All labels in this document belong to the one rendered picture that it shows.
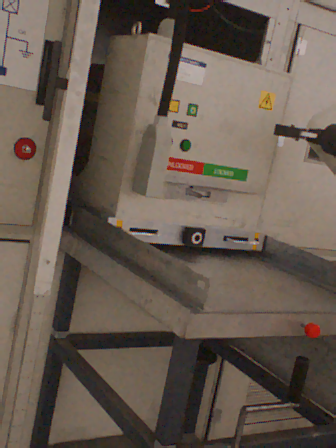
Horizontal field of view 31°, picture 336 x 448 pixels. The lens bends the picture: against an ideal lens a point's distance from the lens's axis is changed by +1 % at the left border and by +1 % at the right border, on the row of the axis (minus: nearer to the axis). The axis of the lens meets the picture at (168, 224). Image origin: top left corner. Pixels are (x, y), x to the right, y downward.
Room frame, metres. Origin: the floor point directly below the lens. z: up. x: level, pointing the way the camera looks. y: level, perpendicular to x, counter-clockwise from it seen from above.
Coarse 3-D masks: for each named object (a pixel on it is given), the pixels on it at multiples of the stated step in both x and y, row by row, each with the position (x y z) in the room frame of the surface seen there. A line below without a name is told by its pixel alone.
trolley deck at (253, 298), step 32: (96, 256) 1.48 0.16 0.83; (192, 256) 1.64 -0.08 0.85; (224, 256) 1.73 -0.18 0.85; (128, 288) 1.32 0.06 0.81; (160, 288) 1.25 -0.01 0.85; (224, 288) 1.36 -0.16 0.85; (256, 288) 1.42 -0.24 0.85; (288, 288) 1.49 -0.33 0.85; (320, 288) 1.57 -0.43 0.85; (160, 320) 1.20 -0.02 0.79; (192, 320) 1.13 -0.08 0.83; (224, 320) 1.17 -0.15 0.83; (256, 320) 1.22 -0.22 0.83; (288, 320) 1.27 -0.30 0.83; (320, 320) 1.33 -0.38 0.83
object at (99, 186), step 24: (120, 48) 1.68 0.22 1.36; (144, 48) 1.57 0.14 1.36; (120, 72) 1.66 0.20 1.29; (120, 96) 1.64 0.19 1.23; (96, 120) 1.74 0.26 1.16; (120, 120) 1.62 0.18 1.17; (96, 144) 1.72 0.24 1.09; (120, 144) 1.60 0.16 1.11; (96, 168) 1.70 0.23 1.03; (120, 168) 1.58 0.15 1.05; (72, 192) 1.81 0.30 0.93; (96, 192) 1.67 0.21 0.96; (120, 192) 1.56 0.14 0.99
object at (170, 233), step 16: (144, 224) 1.60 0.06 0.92; (160, 224) 1.63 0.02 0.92; (176, 224) 1.65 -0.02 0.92; (192, 224) 1.70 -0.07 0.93; (144, 240) 1.60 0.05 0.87; (160, 240) 1.63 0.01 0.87; (176, 240) 1.66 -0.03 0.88; (208, 240) 1.72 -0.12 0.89; (224, 240) 1.75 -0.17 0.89; (240, 240) 1.79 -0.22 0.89; (256, 240) 1.82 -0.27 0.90
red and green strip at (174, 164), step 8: (176, 160) 1.64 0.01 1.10; (184, 160) 1.66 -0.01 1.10; (168, 168) 1.63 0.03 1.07; (176, 168) 1.65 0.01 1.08; (184, 168) 1.66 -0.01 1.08; (192, 168) 1.68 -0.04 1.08; (200, 168) 1.69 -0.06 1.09; (208, 168) 1.71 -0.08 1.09; (216, 168) 1.72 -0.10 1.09; (224, 168) 1.74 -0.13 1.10; (232, 168) 1.75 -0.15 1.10; (216, 176) 1.72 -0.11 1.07; (224, 176) 1.74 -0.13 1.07; (232, 176) 1.75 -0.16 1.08; (240, 176) 1.77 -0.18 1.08
